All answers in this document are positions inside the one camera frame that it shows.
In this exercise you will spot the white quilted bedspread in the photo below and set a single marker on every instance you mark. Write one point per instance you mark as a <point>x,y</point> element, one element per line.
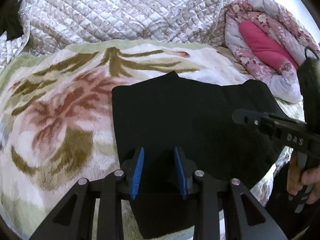
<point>112,10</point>

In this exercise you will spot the black pants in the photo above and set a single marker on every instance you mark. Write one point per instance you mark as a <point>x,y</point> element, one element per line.
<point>175,110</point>

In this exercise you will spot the pink cloth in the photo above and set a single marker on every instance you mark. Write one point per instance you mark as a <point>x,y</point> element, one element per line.
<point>262,42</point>

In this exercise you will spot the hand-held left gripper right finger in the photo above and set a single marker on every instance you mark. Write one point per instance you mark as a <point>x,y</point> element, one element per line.
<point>180,173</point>

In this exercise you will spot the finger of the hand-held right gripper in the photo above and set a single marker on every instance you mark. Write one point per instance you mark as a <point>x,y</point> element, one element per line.
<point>247,117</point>

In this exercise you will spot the pink floral comforter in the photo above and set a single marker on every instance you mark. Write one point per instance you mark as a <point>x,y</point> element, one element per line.
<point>250,65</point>

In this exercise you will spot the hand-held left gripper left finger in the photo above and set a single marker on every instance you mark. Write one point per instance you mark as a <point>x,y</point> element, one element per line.
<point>137,173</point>

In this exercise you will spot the person's right hand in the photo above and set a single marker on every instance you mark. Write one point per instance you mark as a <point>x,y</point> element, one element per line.
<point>311,182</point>

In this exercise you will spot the floral fleece blanket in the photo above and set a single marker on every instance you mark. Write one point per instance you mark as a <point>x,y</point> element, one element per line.
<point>62,120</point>

